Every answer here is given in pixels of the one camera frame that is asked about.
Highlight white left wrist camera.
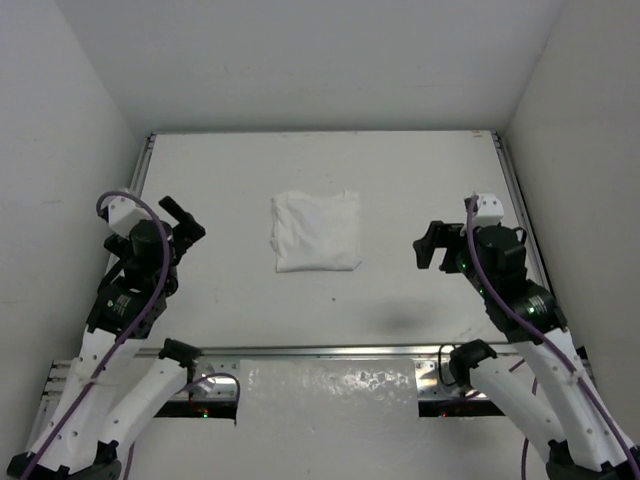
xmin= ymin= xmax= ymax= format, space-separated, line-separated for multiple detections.
xmin=97 ymin=189 xmax=151 ymax=238

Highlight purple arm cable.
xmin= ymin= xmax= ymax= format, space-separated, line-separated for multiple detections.
xmin=17 ymin=192 xmax=241 ymax=480
xmin=464 ymin=197 xmax=640 ymax=480

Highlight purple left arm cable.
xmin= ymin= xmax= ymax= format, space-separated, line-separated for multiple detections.
xmin=17 ymin=192 xmax=241 ymax=480

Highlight white front cover panel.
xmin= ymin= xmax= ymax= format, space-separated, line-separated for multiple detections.
xmin=114 ymin=345 xmax=545 ymax=479

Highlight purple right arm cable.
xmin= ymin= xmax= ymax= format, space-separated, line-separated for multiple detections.
xmin=464 ymin=197 xmax=640 ymax=480

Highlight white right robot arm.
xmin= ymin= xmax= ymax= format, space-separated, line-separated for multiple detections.
xmin=413 ymin=221 xmax=639 ymax=479

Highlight aluminium table edge rail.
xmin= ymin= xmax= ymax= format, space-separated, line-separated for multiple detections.
xmin=134 ymin=342 xmax=514 ymax=359

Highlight white printed t-shirt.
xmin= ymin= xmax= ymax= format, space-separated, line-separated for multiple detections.
xmin=270 ymin=190 xmax=362 ymax=273

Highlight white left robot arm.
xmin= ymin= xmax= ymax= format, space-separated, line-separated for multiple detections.
xmin=6 ymin=191 xmax=206 ymax=479

